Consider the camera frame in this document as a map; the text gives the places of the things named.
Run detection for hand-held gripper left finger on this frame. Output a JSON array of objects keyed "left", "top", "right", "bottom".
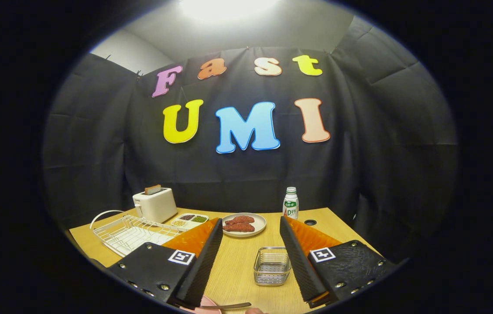
[{"left": 107, "top": 217, "right": 224, "bottom": 310}]

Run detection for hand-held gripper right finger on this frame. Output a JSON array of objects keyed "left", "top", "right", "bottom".
[{"left": 279, "top": 215, "right": 397, "bottom": 308}]

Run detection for metal wire basket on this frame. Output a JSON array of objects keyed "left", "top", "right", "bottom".
[{"left": 253, "top": 247, "right": 291, "bottom": 287}]

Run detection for pink plate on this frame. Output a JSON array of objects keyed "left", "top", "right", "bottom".
[{"left": 179, "top": 295, "right": 223, "bottom": 314}]

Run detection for dark wooden-handled spoon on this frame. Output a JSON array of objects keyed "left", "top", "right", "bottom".
[{"left": 194, "top": 302, "right": 252, "bottom": 311}]

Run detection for white wire dish rack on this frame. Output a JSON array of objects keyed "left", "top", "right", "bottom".
[{"left": 90, "top": 210, "right": 186, "bottom": 258}]

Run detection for beige round dish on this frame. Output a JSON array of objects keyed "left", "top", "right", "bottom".
[{"left": 221, "top": 212, "right": 267, "bottom": 238}]

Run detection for white divided bean tray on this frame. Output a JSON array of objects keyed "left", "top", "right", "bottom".
[{"left": 171, "top": 213, "right": 209, "bottom": 230}]

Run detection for white green-label drink bottle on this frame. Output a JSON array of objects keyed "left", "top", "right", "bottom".
[{"left": 283, "top": 187, "right": 299, "bottom": 220}]

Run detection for white toaster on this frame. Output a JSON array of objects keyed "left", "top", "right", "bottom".
[{"left": 133, "top": 188, "right": 178, "bottom": 224}]

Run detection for ceiling light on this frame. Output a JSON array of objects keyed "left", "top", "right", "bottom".
[{"left": 179, "top": 0, "right": 280, "bottom": 22}]

